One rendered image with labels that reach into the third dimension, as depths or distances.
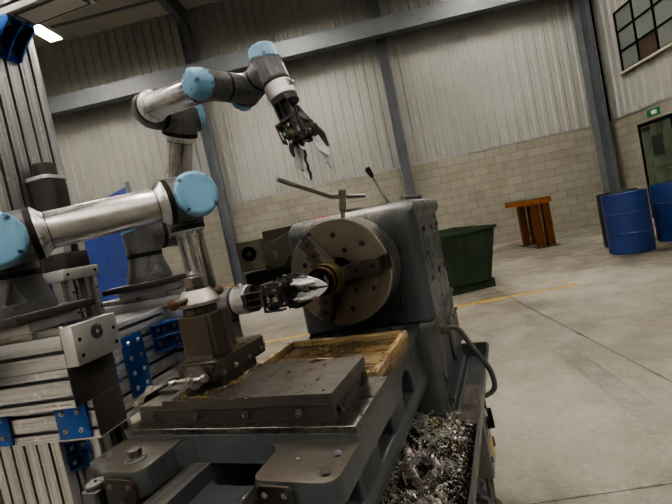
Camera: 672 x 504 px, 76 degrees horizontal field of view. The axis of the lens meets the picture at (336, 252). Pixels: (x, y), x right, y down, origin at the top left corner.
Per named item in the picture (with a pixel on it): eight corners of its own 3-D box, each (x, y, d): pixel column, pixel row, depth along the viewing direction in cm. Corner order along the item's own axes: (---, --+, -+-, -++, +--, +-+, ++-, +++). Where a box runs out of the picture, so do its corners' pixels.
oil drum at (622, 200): (601, 253, 670) (591, 197, 665) (640, 245, 665) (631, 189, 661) (623, 256, 611) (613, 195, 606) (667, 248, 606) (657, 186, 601)
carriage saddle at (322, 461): (198, 411, 97) (192, 386, 97) (396, 404, 80) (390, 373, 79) (77, 498, 70) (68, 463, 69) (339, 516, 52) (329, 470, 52)
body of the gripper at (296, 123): (283, 147, 107) (263, 104, 107) (298, 150, 115) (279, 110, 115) (308, 131, 104) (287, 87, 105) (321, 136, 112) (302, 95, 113)
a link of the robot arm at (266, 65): (262, 59, 117) (279, 38, 112) (278, 95, 117) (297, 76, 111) (239, 57, 112) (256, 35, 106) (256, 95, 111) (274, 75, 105)
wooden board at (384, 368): (293, 354, 129) (290, 341, 129) (409, 343, 116) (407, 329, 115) (236, 397, 101) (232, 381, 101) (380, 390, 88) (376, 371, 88)
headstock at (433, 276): (354, 298, 206) (337, 218, 204) (455, 284, 188) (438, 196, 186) (300, 336, 151) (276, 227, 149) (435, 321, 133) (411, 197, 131)
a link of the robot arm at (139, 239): (120, 257, 151) (111, 220, 150) (157, 251, 161) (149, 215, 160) (133, 254, 143) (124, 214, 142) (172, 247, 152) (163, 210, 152)
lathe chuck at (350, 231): (305, 313, 141) (301, 218, 138) (399, 320, 130) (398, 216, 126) (292, 321, 133) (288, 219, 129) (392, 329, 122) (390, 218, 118)
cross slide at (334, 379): (188, 389, 95) (183, 370, 95) (370, 378, 79) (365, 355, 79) (127, 427, 80) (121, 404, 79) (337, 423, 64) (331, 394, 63)
